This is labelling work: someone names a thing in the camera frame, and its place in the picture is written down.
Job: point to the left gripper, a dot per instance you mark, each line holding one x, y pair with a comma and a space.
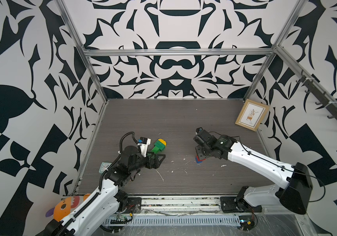
155, 163

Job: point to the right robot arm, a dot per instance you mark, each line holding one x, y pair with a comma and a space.
292, 184

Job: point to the dark green long lego brick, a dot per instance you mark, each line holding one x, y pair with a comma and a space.
159, 145

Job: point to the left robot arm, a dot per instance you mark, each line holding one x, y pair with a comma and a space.
109, 198

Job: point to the white cable duct strip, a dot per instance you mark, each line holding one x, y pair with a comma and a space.
182, 220

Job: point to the wooden picture frame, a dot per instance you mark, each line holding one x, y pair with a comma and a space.
251, 115

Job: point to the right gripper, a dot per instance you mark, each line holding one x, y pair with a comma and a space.
199, 155

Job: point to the wall hook rack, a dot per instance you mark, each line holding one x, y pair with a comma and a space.
324, 98

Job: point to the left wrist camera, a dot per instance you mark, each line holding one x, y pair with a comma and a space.
143, 144

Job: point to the red lego brick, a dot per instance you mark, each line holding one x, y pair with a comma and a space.
200, 158

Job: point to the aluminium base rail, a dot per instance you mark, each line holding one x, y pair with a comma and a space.
175, 204

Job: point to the dark green upturned lego brick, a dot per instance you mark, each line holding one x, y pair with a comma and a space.
158, 146

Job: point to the orange plush shark toy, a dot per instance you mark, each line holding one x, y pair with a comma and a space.
65, 207

